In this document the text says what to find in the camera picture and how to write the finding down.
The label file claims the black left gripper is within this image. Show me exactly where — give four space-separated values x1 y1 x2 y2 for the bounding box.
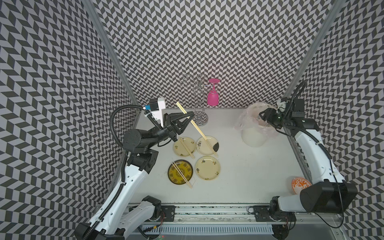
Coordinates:
145 110 194 150

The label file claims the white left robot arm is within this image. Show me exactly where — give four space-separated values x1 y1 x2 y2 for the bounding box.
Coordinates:
75 105 195 240

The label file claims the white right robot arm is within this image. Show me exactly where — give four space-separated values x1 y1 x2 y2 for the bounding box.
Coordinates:
259 81 358 222

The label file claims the white trash bin with bag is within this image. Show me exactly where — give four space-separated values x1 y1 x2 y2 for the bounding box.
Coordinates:
234 102 278 148

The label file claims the cream plate left rear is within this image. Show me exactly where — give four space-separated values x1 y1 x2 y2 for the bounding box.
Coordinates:
173 137 196 157

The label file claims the chrome glass rack stand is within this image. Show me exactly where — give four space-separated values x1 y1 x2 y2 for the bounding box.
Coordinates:
183 74 209 127

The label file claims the cream plate with green patch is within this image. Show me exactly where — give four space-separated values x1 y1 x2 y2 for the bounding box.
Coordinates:
196 136 220 156

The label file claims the yellow patterned plate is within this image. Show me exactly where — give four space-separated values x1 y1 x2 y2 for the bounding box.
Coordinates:
167 160 194 185

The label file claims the pink wine glass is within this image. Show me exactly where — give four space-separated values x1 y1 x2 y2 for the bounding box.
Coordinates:
207 79 221 107

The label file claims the cream plate with red stamps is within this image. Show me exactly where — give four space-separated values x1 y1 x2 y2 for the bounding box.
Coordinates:
195 156 221 181

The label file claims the orange patterned bowl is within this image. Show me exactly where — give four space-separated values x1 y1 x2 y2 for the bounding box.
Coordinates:
291 177 312 195

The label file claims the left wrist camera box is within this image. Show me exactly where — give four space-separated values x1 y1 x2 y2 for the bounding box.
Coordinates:
143 97 166 127

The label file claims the metal base rail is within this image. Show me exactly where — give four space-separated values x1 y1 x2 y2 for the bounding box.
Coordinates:
130 204 349 240

